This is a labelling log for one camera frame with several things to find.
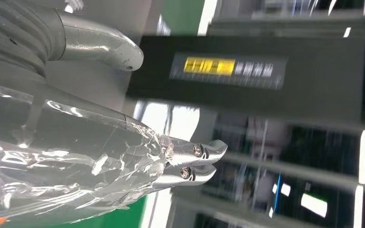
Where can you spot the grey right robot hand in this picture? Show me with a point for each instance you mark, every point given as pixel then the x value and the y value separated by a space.
pixel 59 157

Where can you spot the flat white parcel bag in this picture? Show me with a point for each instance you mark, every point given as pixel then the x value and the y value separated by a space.
pixel 185 121

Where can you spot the black inbound scanner machine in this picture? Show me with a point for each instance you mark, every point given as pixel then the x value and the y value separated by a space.
pixel 311 78

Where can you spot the ruler label sticker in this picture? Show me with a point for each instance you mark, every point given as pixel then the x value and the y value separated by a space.
pixel 229 70

